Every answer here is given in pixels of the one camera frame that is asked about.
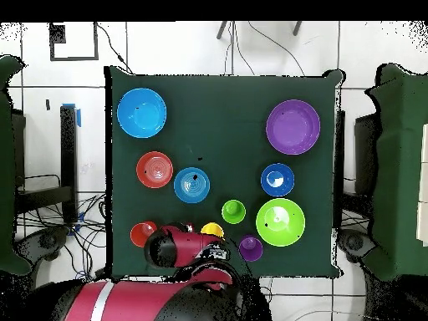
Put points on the gray square floor frame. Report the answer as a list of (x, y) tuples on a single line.
[(73, 59)]

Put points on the dark blue ribbed bowl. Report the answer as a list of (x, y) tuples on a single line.
[(277, 187)]

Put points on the yellow cup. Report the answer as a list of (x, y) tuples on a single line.
[(212, 229)]

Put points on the black equipment box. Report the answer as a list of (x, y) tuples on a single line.
[(366, 157), (19, 150)]

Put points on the orange bowl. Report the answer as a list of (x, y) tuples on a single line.
[(154, 170)]

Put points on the dark green tablecloth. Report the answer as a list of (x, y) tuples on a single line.
[(217, 117)]

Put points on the green cup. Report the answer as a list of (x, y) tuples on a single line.
[(233, 212)]

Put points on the camera tripod legs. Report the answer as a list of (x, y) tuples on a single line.
[(221, 30)]

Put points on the black metal stand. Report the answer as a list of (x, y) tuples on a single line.
[(68, 160), (339, 167)]

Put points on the large purple bowl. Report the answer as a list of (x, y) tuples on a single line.
[(293, 127)]

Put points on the side table green cloth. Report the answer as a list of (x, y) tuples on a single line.
[(398, 167), (6, 167)]

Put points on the black floor stand base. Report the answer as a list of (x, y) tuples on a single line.
[(354, 242), (46, 240)]

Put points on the orange cup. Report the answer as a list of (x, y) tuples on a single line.
[(140, 235)]

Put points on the small light blue bowl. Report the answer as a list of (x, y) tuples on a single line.
[(187, 190)]

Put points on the purple cup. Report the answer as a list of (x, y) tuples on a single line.
[(250, 250)]

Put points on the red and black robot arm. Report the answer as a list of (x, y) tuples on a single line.
[(187, 244)]

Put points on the large green bowl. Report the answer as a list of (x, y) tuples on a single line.
[(281, 227)]

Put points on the large light blue bowl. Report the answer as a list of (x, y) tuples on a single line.
[(142, 113)]

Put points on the small black floor marker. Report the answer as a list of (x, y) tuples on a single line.
[(47, 104)]

